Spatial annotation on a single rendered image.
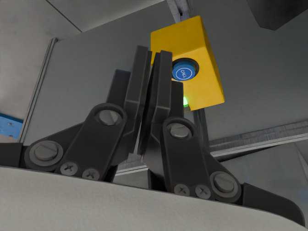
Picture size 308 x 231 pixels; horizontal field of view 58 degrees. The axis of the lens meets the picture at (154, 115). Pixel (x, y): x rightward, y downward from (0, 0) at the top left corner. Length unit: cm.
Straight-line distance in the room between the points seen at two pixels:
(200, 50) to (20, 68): 182
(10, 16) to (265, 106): 150
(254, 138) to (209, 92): 39
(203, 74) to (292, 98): 51
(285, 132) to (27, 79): 182
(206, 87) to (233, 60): 59
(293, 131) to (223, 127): 21
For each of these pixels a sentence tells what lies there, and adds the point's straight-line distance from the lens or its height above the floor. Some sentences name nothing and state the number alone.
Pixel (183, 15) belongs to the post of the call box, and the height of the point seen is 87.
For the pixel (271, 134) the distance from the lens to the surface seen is 92.
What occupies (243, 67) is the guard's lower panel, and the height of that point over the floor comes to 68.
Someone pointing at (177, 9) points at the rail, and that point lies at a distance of 68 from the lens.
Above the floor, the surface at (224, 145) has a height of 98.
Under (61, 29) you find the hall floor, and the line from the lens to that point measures 186.
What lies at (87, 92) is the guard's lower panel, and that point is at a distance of 135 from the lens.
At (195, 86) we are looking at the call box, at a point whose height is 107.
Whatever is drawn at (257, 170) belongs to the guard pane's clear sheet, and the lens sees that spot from 88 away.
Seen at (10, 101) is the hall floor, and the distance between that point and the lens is 252.
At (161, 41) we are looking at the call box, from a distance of 52.
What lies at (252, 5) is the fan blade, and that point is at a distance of 27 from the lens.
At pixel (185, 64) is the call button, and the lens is 48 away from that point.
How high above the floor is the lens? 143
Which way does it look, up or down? 36 degrees down
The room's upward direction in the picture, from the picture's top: 179 degrees clockwise
